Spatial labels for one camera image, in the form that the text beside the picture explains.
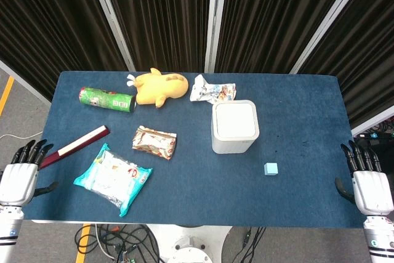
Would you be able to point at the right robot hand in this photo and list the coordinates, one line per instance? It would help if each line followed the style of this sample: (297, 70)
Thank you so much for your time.
(371, 187)

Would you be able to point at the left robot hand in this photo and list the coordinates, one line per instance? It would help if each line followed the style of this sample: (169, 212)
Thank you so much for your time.
(17, 183)

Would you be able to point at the small light blue cube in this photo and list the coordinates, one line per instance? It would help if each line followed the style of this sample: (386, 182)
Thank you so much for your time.
(271, 169)

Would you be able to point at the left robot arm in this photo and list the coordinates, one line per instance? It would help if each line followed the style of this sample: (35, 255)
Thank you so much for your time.
(7, 232)

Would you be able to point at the green cylindrical chip can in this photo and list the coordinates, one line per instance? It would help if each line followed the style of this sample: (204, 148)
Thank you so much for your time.
(107, 99)

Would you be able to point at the white square bin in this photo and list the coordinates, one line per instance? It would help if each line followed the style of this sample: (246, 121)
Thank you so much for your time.
(235, 127)

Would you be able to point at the black power strip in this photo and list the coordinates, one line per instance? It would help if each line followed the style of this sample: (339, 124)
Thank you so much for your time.
(374, 136)

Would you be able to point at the dark red flat box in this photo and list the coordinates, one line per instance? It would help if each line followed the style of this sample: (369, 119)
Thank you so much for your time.
(77, 146)

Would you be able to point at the teal and white snack bag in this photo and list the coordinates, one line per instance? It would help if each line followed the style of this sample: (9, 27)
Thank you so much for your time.
(112, 178)

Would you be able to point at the red and white snack packet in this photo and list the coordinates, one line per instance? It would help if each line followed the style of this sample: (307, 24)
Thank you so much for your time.
(154, 143)

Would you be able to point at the yellow plush duck toy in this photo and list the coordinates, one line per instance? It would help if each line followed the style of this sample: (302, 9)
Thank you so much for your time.
(160, 87)

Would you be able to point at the crumpled white snack wrapper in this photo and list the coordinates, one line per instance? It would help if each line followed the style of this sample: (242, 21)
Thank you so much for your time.
(212, 90)

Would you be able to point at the white table pedestal base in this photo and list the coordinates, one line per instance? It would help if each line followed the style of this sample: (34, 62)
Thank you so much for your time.
(187, 244)

